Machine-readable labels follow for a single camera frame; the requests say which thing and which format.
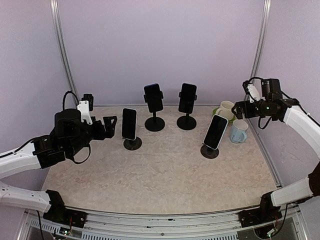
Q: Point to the right aluminium frame post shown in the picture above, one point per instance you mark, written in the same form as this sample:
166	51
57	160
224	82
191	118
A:
261	37

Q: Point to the black folding stand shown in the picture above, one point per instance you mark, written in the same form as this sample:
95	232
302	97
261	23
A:
208	152
132	145

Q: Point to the cream ceramic mug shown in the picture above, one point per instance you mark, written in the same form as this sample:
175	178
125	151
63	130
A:
227	104

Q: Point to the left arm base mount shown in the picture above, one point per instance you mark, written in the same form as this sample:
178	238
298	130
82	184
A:
66	216

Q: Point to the aluminium frame post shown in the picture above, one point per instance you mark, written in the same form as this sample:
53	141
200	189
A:
261	37
62	48

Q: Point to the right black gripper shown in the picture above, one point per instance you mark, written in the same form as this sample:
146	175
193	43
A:
240	104

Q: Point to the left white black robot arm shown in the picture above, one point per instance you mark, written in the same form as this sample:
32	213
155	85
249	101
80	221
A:
69	135

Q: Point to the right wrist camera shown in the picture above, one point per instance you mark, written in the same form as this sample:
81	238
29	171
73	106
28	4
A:
251	91

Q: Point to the left aluminium frame post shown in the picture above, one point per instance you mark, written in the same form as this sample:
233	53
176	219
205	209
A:
62	48

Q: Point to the green saucer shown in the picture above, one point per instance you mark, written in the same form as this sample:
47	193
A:
226	113

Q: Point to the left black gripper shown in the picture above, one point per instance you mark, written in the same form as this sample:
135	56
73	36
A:
101	135

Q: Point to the front aluminium rail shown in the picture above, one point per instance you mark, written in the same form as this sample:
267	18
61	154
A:
99	225

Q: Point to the blue phone black screen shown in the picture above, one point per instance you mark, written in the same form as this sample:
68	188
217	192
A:
153	97

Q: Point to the black pole phone stand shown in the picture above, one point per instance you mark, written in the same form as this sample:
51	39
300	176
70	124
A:
154	123
186	122

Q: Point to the teal phone black screen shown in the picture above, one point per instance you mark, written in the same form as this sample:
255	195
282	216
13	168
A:
187	98

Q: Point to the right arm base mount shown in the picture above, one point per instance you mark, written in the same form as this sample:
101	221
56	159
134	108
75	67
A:
255	216

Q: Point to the light blue mug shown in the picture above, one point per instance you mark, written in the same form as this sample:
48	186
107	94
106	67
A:
238	133

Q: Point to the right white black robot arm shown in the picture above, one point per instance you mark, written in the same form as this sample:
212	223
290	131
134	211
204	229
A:
272	103

